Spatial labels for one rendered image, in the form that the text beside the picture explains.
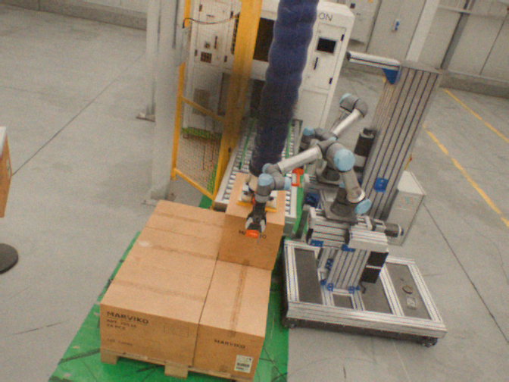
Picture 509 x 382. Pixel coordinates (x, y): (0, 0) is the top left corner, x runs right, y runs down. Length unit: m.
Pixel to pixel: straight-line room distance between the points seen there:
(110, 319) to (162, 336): 0.33
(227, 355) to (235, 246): 0.71
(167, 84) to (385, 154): 2.05
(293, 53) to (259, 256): 1.37
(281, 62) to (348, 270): 1.74
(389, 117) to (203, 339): 1.81
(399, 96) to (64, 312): 2.74
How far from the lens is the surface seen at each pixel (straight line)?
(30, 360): 3.20
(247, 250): 2.93
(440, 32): 12.79
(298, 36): 2.51
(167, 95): 4.00
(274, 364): 3.19
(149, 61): 6.26
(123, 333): 2.83
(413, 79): 2.80
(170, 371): 2.99
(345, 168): 2.44
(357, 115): 3.21
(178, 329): 2.67
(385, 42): 12.38
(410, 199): 3.10
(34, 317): 3.43
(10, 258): 3.88
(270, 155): 2.75
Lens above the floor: 2.50
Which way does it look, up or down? 31 degrees down
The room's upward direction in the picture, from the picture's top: 12 degrees clockwise
